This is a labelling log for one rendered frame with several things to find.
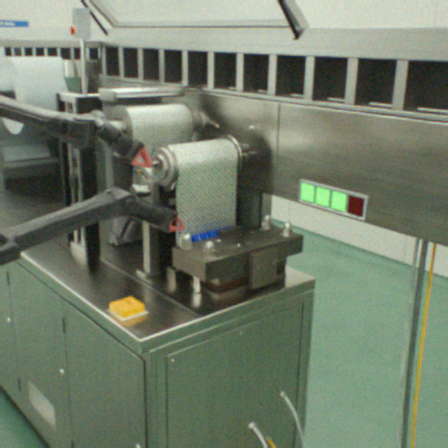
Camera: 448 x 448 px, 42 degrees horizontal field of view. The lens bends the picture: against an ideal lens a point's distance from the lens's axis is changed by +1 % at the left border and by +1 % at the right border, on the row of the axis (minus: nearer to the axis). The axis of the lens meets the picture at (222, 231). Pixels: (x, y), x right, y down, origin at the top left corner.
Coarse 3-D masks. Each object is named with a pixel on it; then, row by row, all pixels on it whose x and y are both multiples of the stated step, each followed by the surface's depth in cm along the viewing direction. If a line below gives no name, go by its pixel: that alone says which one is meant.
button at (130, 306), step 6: (120, 300) 160; (126, 300) 160; (132, 300) 160; (114, 306) 157; (120, 306) 157; (126, 306) 157; (132, 306) 157; (138, 306) 157; (114, 312) 158; (120, 312) 155; (126, 312) 155; (132, 312) 156; (138, 312) 157
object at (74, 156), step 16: (64, 96) 187; (80, 96) 181; (64, 112) 193; (80, 112) 181; (64, 144) 196; (64, 160) 197; (80, 160) 186; (64, 176) 199; (80, 176) 190; (64, 192) 201; (80, 192) 193; (96, 192) 192; (96, 224) 195; (80, 240) 207; (96, 240) 197; (96, 256) 199
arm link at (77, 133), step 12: (0, 96) 164; (0, 108) 161; (12, 108) 160; (24, 108) 159; (36, 108) 161; (24, 120) 160; (36, 120) 158; (48, 120) 157; (60, 120) 156; (72, 120) 155; (48, 132) 159; (60, 132) 157; (72, 132) 156; (84, 132) 156; (72, 144) 157; (84, 144) 158
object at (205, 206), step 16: (176, 192) 172; (192, 192) 176; (208, 192) 180; (224, 192) 184; (176, 208) 174; (192, 208) 177; (208, 208) 181; (224, 208) 186; (176, 224) 175; (192, 224) 179; (208, 224) 183; (224, 224) 188; (176, 240) 177
